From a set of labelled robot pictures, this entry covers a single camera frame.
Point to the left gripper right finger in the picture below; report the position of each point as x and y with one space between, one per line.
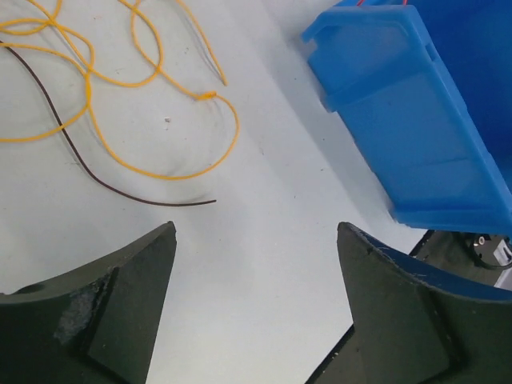
424 320

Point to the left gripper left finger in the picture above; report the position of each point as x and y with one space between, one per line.
95 324

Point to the blue plastic bin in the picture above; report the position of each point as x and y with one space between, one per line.
424 88

